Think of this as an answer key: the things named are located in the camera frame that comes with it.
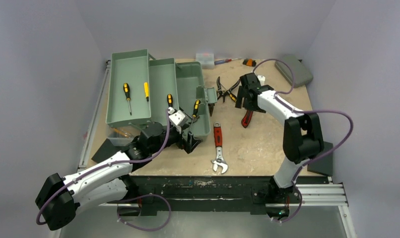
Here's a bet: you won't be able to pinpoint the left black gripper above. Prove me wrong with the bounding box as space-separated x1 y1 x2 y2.
149 123 201 155

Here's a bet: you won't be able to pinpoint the red black utility knife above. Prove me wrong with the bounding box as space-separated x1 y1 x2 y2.
241 110 254 128

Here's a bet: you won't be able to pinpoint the black pliers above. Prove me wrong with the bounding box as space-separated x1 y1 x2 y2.
216 76 240 102

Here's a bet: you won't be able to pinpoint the green plastic tool box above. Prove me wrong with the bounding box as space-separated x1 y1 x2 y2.
106 49 217 140

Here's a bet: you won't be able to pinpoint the yellow handle screwdriver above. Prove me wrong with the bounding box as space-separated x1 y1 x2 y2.
143 82 150 102

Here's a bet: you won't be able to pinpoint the black yellow phillips screwdriver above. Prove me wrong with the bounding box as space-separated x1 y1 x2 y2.
123 83 132 115

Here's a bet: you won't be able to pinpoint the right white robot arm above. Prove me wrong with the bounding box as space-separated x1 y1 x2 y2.
236 72 324 202

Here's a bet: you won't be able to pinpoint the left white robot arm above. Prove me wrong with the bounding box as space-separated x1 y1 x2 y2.
35 106 201 231

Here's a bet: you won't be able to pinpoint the red adjustable wrench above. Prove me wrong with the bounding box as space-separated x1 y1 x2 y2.
211 122 228 174

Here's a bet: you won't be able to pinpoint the orange black hex key set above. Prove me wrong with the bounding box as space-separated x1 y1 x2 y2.
242 59 257 67

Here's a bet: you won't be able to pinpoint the blue red screwdriver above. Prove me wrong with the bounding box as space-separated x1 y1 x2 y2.
214 58 239 65

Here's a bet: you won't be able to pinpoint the clear small parts box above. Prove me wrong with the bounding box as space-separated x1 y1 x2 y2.
195 52 215 69

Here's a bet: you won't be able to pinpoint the grey green case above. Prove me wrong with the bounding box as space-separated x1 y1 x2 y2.
275 55 314 88

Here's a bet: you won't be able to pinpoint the black block right edge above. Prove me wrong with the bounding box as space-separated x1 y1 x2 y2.
307 153 333 177

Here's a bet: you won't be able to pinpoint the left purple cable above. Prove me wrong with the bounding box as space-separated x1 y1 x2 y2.
35 108 173 231

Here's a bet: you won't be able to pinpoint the purple cable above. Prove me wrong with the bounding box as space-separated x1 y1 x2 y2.
252 59 354 224
35 108 173 231

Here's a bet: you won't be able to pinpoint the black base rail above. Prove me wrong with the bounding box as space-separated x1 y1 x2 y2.
104 175 329 218

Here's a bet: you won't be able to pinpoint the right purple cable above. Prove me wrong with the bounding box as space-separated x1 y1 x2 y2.
252 59 354 224

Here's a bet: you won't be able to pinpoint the aluminium frame rail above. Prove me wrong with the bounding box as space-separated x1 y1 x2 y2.
50 59 357 238

